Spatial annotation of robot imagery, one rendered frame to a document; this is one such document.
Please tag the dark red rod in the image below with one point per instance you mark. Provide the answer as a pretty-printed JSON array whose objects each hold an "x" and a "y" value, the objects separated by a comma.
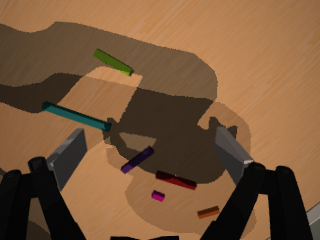
[{"x": 176, "y": 180}]

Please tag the turquoise rod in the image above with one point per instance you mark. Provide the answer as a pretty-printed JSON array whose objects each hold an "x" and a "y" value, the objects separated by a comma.
[{"x": 76, "y": 116}]

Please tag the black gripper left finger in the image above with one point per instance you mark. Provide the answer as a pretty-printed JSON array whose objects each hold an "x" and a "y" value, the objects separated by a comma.
[{"x": 49, "y": 177}]

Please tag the lime green rod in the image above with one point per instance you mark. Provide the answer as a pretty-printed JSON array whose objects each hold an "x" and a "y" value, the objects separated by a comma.
[{"x": 108, "y": 59}]

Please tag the orange rod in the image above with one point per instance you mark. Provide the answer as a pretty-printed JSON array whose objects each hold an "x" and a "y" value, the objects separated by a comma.
[{"x": 208, "y": 212}]

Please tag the short magenta block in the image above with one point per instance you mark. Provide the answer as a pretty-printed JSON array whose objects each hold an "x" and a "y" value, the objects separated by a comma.
[{"x": 158, "y": 195}]

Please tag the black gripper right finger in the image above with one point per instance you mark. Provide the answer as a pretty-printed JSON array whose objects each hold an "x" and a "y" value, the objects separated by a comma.
[{"x": 288, "y": 218}]

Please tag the purple rod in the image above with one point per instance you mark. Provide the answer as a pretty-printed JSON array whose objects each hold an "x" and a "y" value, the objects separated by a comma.
[{"x": 137, "y": 159}]

